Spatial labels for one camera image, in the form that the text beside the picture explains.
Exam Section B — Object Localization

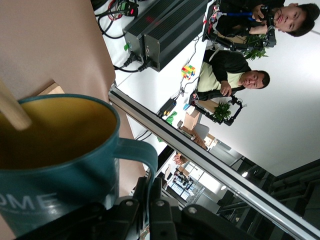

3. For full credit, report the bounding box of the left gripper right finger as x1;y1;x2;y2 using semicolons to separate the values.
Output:
149;177;253;240

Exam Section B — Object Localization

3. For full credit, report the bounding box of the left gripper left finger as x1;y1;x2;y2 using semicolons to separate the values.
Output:
17;176;149;240

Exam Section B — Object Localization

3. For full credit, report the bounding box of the teal cup yellow inside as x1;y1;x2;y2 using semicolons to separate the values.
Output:
0;94;159;237

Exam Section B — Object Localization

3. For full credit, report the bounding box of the wooden mug tree rack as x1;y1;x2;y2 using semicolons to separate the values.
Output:
0;79;66;131

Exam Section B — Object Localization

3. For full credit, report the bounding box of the brown cardboard box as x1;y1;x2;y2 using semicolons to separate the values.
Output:
183;109;202;131

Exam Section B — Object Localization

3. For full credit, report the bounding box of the green plastic item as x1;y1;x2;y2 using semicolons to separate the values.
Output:
165;111;178;124

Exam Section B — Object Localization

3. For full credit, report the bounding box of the black power adapter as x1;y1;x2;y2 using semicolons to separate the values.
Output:
156;97;177;118

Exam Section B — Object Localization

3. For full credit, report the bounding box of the black handheld gripper rig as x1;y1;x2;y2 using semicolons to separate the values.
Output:
189;92;248;127
201;4;278;53

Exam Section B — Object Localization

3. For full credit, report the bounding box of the green artificial plant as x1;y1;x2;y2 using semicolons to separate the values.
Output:
213;101;233;124
242;33;269;60

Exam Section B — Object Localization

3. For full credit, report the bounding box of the colourful puzzle cube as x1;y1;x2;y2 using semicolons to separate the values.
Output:
181;64;196;80

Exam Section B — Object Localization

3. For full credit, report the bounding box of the person in pale green shirt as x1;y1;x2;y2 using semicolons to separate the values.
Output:
194;49;271;101

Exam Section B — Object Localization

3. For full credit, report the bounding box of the brown table mat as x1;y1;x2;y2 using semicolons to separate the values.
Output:
0;0;148;198

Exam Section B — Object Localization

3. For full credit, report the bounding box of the black finned power supply box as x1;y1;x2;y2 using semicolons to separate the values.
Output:
123;0;210;73

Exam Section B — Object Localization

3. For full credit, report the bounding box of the person in black jacket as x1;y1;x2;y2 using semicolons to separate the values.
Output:
214;0;316;38

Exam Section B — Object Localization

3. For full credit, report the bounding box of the aluminium table frame rail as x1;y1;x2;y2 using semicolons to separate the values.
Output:
108;86;320;240

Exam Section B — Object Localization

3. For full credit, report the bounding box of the black power plug cable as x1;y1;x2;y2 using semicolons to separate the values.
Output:
113;51;141;74
136;59;154;73

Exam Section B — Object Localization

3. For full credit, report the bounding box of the black and red cable bundle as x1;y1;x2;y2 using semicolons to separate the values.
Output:
93;0;141;40

